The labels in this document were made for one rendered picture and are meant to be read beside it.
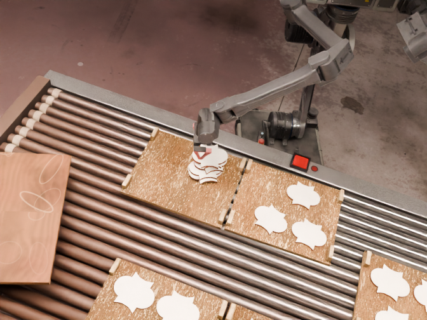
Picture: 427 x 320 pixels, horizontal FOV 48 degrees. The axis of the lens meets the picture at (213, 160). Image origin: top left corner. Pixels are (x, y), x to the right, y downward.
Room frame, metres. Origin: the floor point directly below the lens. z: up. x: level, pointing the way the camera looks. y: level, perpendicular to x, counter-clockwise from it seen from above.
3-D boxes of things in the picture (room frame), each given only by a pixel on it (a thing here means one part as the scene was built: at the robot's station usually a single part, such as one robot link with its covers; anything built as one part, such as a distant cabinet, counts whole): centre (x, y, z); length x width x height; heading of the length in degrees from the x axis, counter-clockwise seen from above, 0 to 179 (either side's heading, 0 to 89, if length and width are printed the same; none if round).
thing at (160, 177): (1.14, 0.09, 0.93); 0.41 x 0.35 x 0.02; 80
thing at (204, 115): (1.19, 0.06, 1.23); 0.07 x 0.06 x 0.07; 10
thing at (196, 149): (1.16, 0.05, 1.10); 0.07 x 0.07 x 0.09; 12
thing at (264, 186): (1.08, -0.32, 0.93); 0.41 x 0.35 x 0.02; 82
